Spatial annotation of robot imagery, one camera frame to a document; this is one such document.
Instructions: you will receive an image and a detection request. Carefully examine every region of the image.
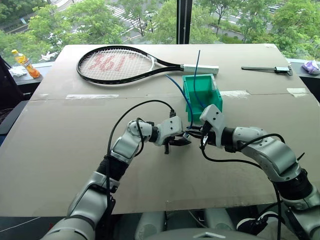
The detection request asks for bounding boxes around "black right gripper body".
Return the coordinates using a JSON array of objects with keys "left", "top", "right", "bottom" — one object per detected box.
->
[{"left": 199, "top": 121, "right": 217, "bottom": 147}]

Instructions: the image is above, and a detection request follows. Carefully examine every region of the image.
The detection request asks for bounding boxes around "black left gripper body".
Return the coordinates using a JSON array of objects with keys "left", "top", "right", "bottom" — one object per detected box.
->
[{"left": 163, "top": 136, "right": 180, "bottom": 155}]

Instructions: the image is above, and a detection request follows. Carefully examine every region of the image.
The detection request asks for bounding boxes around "blue cable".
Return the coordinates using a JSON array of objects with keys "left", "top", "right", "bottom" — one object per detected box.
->
[
  {"left": 193, "top": 49, "right": 207, "bottom": 111},
  {"left": 166, "top": 74, "right": 198, "bottom": 131}
]

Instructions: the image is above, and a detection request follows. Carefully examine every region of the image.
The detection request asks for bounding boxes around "green plastic bin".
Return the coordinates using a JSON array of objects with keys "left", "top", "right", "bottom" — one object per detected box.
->
[{"left": 181, "top": 73, "right": 224, "bottom": 127}]

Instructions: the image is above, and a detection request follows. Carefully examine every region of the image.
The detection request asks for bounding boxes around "clear tape strip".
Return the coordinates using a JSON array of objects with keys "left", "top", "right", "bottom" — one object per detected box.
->
[
  {"left": 286, "top": 87, "right": 310, "bottom": 98},
  {"left": 219, "top": 90, "right": 251, "bottom": 97},
  {"left": 66, "top": 93, "right": 120, "bottom": 99}
]

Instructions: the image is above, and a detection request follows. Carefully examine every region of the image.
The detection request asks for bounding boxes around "black white tennis racket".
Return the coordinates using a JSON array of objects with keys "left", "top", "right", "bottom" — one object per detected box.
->
[{"left": 76, "top": 45, "right": 220, "bottom": 89}]

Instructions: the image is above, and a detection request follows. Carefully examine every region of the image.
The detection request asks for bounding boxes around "grey rounded robot leg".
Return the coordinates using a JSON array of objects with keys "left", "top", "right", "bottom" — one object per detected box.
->
[
  {"left": 134, "top": 211, "right": 166, "bottom": 240},
  {"left": 204, "top": 208, "right": 238, "bottom": 231}
]

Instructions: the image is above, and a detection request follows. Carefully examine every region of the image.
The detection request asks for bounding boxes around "grey rounded robot torso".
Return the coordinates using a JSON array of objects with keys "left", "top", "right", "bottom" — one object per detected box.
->
[{"left": 147, "top": 228, "right": 253, "bottom": 240}]

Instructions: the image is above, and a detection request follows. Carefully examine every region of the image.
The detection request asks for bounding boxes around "black white sneaker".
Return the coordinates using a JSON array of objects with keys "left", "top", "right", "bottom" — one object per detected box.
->
[{"left": 236, "top": 211, "right": 286, "bottom": 236}]

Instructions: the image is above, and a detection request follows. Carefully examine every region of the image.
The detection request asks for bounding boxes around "black window pillar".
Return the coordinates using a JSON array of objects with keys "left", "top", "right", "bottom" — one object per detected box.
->
[{"left": 176, "top": 0, "right": 193, "bottom": 45}]

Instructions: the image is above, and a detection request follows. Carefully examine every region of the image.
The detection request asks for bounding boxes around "purple crumpled bag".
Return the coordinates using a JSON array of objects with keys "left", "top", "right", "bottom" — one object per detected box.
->
[{"left": 301, "top": 59, "right": 320, "bottom": 76}]

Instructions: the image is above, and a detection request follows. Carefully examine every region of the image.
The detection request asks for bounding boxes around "orange drink bottle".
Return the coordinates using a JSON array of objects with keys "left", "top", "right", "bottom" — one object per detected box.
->
[{"left": 11, "top": 49, "right": 41, "bottom": 80}]

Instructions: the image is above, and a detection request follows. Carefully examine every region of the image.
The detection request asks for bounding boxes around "white crumpled cloth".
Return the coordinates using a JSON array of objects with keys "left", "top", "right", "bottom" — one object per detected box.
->
[{"left": 9, "top": 67, "right": 27, "bottom": 77}]

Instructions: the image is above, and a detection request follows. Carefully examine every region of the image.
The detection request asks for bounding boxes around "black chair back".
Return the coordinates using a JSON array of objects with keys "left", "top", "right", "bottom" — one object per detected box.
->
[{"left": 0, "top": 56, "right": 26, "bottom": 111}]

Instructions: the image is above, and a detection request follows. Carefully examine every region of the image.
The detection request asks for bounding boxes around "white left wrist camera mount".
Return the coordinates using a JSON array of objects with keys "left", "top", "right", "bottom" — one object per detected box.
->
[{"left": 154, "top": 115, "right": 186, "bottom": 147}]

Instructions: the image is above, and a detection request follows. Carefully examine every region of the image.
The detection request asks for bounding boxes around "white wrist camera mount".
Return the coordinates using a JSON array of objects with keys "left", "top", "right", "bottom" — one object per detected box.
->
[
  {"left": 199, "top": 104, "right": 226, "bottom": 147},
  {"left": 154, "top": 115, "right": 186, "bottom": 147}
]

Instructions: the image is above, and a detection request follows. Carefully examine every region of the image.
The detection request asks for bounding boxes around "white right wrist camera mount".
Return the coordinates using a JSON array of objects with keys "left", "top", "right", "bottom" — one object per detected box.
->
[{"left": 199, "top": 104, "right": 226, "bottom": 147}]

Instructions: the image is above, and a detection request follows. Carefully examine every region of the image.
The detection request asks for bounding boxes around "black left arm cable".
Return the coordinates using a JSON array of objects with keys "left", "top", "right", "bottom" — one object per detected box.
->
[{"left": 105, "top": 99, "right": 177, "bottom": 226}]

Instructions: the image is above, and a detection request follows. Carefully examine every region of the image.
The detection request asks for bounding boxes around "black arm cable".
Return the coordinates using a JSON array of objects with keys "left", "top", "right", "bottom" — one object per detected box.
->
[
  {"left": 105, "top": 99, "right": 177, "bottom": 226},
  {"left": 199, "top": 133, "right": 287, "bottom": 240}
]

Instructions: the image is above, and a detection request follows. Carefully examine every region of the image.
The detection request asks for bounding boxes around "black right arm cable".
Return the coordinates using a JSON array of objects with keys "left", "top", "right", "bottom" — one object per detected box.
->
[{"left": 199, "top": 133, "right": 287, "bottom": 240}]

